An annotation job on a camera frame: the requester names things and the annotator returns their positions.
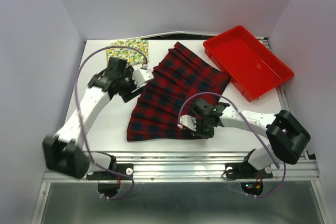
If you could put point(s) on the red plastic tray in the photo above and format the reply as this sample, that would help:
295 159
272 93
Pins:
253 69

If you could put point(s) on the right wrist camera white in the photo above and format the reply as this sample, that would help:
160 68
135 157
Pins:
188 122

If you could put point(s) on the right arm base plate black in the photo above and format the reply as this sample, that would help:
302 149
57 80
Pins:
234 171

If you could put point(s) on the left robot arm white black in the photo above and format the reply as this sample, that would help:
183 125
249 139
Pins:
67 152

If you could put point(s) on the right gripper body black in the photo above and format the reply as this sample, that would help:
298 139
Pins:
203 128

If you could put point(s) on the red black plaid skirt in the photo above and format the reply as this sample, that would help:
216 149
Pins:
179 76

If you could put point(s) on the aluminium frame rails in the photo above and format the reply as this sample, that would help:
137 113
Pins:
180 181

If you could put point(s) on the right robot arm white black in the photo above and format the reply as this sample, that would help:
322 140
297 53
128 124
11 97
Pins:
287 137

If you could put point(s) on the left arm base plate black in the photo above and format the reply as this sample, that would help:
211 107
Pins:
120 172

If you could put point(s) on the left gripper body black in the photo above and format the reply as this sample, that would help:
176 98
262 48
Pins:
128 86

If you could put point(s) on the lemon print skirt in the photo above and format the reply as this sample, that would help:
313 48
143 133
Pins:
134 51

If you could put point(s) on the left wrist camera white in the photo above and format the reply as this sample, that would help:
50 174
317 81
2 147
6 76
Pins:
142 76

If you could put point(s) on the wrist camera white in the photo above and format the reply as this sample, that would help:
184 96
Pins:
142 76
188 122

